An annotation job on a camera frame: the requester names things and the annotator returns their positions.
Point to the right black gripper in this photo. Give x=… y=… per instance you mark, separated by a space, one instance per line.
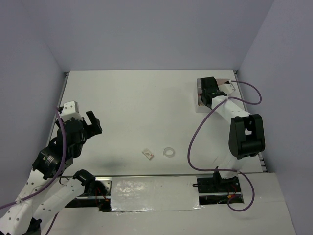
x=216 y=85

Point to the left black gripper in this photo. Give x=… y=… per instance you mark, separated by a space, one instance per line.
x=95 y=128

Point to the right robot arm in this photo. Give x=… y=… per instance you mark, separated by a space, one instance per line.
x=246 y=132

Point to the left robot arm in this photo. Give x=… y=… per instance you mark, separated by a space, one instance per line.
x=32 y=210

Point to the left white compartment container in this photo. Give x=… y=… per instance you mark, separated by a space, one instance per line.
x=202 y=103

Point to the white compartment container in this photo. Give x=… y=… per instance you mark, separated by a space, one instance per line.
x=202 y=103
x=221 y=96

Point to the right white compartment container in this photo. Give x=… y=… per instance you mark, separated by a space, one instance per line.
x=221 y=96

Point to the clear tape roll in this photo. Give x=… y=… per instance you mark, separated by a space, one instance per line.
x=168 y=152

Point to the silver foil covered plate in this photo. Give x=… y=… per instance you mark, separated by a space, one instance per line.
x=170 y=193

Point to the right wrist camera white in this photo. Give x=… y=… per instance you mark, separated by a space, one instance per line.
x=226 y=86

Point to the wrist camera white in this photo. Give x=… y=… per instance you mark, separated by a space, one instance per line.
x=70 y=110
x=226 y=86

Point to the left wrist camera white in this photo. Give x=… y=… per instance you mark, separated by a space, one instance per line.
x=70 y=110

